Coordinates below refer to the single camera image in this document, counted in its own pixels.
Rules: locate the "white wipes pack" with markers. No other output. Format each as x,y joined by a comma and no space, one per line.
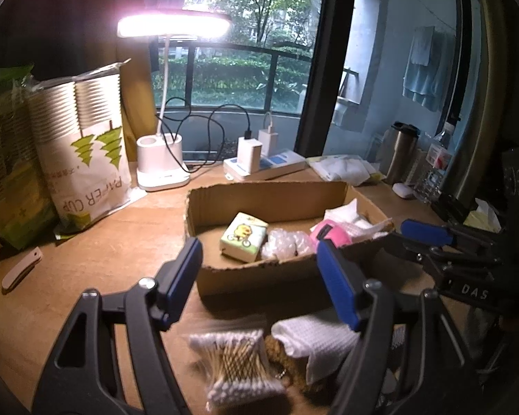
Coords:
341,166

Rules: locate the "yellow green tissue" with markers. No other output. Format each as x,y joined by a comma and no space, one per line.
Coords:
484,220

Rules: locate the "pink round object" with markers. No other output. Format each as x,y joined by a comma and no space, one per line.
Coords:
336,235

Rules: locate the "beige folding knife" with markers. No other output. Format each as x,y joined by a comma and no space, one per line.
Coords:
19,270

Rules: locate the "cotton swab pack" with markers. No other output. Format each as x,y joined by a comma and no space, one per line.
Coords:
238,363

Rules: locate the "white crumpled paper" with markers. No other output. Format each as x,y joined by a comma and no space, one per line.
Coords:
341,214

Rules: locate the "black window frame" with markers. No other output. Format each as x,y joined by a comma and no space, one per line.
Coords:
328,52

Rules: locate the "white power strip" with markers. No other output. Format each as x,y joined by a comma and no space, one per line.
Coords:
281,162

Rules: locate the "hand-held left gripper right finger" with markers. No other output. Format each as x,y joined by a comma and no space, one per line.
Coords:
337,281

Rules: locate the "black balcony railing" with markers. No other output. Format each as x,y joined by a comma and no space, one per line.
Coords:
273,78

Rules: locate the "clear bubble wrap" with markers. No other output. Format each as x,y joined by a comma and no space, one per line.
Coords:
285,244

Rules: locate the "large white charger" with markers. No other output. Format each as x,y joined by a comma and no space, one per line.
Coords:
248,155

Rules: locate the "white desk lamp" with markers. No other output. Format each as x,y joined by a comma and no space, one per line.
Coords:
160,173

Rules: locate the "light blue hanging towel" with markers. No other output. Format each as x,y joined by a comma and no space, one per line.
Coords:
428,78

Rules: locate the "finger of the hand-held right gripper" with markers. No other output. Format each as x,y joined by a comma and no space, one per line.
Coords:
426,232

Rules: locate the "steel thermos cup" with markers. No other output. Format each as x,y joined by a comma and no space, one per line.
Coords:
398,155

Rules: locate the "yellow chick tissue pack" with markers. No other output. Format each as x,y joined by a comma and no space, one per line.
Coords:
244,235

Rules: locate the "green plastic package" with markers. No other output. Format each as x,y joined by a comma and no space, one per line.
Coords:
17,190

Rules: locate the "white earbuds case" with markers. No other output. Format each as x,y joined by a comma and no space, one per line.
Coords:
403,190

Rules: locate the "cardboard box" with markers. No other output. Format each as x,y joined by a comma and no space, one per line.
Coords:
259,194

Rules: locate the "small white charger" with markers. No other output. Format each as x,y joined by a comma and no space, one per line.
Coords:
269,141

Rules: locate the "clear water bottle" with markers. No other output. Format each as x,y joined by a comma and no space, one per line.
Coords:
439,155

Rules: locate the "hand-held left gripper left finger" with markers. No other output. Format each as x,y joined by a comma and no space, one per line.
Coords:
186,268

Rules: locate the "white waffle cloth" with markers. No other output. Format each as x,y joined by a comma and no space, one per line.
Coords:
315,341

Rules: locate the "paper cup package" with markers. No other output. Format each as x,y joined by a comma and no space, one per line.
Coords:
95,181

